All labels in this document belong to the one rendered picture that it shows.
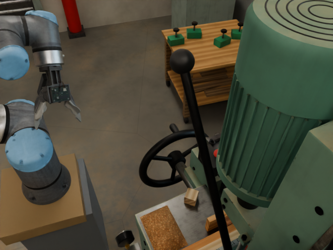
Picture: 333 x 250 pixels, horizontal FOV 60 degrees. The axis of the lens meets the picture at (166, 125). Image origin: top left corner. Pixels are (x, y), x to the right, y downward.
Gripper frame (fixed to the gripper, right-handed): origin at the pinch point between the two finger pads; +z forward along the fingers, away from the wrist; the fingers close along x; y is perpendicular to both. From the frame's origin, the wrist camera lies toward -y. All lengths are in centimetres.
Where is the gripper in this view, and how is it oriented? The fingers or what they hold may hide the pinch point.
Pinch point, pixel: (59, 126)
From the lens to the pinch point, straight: 106.1
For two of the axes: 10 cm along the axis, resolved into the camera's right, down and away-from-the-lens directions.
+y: 6.0, 0.6, -8.0
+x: 8.0, -1.8, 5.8
